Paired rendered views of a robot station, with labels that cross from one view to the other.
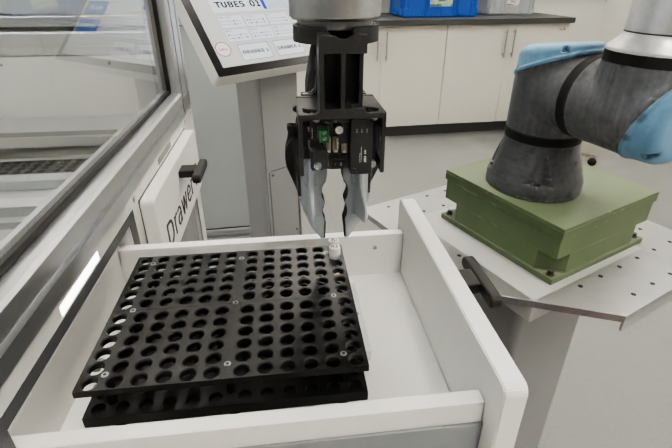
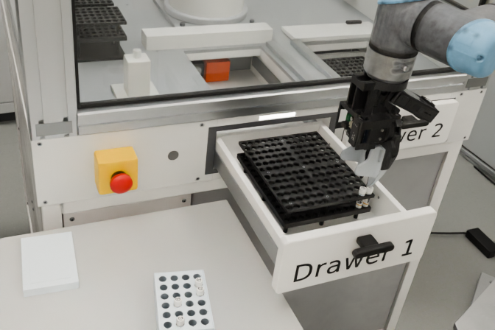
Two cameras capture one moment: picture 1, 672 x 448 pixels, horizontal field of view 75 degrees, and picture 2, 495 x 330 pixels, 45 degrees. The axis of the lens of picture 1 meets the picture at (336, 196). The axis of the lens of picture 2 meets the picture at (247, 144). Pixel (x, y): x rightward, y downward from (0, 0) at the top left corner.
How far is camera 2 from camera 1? 0.82 m
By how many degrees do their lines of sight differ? 60
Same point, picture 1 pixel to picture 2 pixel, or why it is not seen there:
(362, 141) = (354, 130)
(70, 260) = (275, 104)
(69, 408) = not seen: hidden behind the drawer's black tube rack
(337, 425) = (258, 211)
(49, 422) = (236, 150)
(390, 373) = not seen: hidden behind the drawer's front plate
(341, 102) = (351, 106)
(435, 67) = not seen: outside the picture
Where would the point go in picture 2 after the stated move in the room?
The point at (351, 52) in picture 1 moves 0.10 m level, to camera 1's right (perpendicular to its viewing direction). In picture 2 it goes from (359, 87) to (389, 121)
